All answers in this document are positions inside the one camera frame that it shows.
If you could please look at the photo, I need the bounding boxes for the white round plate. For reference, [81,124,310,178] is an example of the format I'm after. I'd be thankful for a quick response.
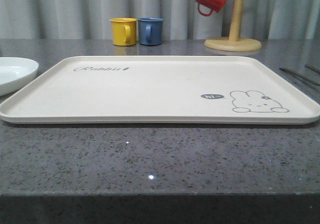
[0,57,39,96]

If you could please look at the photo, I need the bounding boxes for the steel fork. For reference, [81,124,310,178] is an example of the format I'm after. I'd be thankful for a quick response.
[279,67,320,87]

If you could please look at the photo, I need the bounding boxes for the blue mug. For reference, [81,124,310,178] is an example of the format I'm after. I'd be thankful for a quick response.
[138,17,164,46]

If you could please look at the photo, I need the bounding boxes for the cream rabbit tray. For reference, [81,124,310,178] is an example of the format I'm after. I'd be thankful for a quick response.
[0,55,320,125]

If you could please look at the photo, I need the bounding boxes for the yellow mug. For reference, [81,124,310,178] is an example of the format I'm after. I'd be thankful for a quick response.
[110,17,137,46]

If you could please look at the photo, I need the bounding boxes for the wooden mug tree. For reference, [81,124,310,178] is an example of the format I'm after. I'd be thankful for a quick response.
[204,0,262,52]

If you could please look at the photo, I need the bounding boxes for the grey curtain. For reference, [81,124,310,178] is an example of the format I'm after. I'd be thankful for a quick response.
[0,0,320,40]

